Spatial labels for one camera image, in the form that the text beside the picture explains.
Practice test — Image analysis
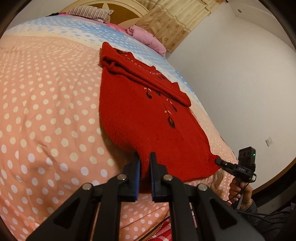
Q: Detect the red knitted sweater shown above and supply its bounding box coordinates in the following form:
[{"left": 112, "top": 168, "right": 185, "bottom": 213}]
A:
[{"left": 99, "top": 42, "right": 223, "bottom": 193}]

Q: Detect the dark jacket forearm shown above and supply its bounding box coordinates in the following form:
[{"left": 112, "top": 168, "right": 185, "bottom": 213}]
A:
[{"left": 238, "top": 201, "right": 295, "bottom": 240}]

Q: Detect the person's right hand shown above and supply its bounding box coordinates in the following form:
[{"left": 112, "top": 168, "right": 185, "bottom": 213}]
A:
[{"left": 228, "top": 178, "right": 253, "bottom": 210}]

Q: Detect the polka dot bed cover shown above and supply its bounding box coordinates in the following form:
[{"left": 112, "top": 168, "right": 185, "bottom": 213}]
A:
[{"left": 1, "top": 15, "right": 236, "bottom": 240}]

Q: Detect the pink folded blanket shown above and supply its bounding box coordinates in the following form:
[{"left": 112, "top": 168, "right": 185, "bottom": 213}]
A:
[{"left": 126, "top": 25, "right": 167, "bottom": 56}]

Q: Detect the beige patterned curtain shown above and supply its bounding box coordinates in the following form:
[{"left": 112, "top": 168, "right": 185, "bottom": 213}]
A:
[{"left": 137, "top": 0, "right": 223, "bottom": 53}]

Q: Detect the cream wooden headboard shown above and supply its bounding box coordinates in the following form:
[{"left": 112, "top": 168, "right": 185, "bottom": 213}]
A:
[{"left": 61, "top": 0, "right": 149, "bottom": 29}]

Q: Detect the striped pillow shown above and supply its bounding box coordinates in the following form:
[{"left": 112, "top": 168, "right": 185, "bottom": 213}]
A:
[{"left": 66, "top": 6, "right": 114, "bottom": 23}]

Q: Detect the black camera box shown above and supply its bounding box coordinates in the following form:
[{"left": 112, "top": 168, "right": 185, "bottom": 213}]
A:
[{"left": 238, "top": 147, "right": 256, "bottom": 172}]

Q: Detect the black cable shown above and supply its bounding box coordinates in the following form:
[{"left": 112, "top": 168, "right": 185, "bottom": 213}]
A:
[{"left": 225, "top": 172, "right": 258, "bottom": 209}]

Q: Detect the white wall switch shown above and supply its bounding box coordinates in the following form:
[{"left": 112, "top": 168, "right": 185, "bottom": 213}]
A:
[{"left": 265, "top": 137, "right": 273, "bottom": 147}]

